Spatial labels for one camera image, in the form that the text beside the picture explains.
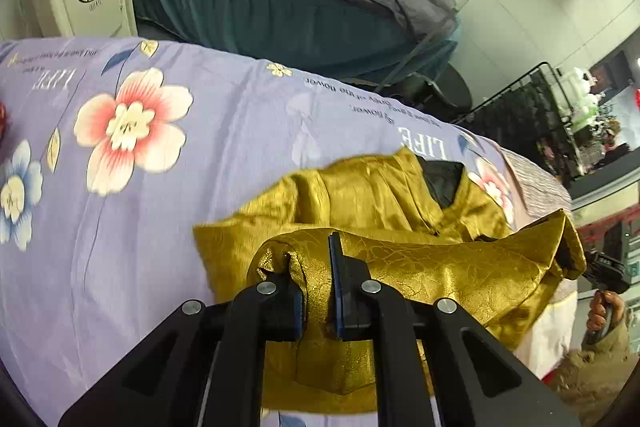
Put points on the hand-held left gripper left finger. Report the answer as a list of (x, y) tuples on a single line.
[(250, 357)]

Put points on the black round stool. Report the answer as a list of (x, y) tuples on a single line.
[(440, 92)]

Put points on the small red object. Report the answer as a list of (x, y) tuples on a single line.
[(2, 122)]

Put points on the golden satin jacket black lining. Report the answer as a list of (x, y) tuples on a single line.
[(450, 272)]

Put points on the dark teal air mattress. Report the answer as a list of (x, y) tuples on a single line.
[(280, 27)]

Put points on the black metal rack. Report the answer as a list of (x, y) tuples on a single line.
[(520, 122)]

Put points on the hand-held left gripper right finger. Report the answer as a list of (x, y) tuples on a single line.
[(400, 357)]

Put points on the grey textured blanket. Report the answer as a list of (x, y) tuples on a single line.
[(540, 187)]

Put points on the person's right forearm tan sleeve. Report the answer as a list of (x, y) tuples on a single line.
[(595, 382)]

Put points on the lilac floral bedsheet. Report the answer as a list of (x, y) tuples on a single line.
[(200, 187)]

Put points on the person's right hand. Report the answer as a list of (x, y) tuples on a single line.
[(607, 314)]

